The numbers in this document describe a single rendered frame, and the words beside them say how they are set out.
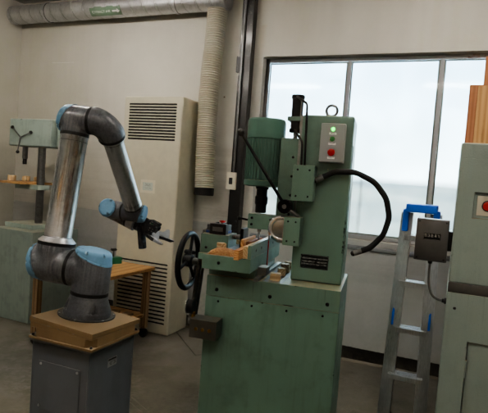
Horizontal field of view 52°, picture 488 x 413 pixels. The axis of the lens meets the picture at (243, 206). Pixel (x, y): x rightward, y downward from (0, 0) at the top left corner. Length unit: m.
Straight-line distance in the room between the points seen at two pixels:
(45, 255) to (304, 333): 1.10
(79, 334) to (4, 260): 2.43
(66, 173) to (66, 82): 2.78
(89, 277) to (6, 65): 3.39
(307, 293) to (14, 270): 2.73
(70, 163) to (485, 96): 2.47
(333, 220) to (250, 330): 0.59
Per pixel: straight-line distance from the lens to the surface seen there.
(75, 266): 2.10
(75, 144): 2.17
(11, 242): 4.29
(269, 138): 2.25
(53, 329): 2.08
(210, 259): 2.10
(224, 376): 2.29
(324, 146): 2.11
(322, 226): 2.17
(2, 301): 4.43
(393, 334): 2.86
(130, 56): 4.49
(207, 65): 3.89
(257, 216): 2.30
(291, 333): 2.16
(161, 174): 3.83
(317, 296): 2.10
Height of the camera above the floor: 1.22
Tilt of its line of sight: 3 degrees down
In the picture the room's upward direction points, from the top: 4 degrees clockwise
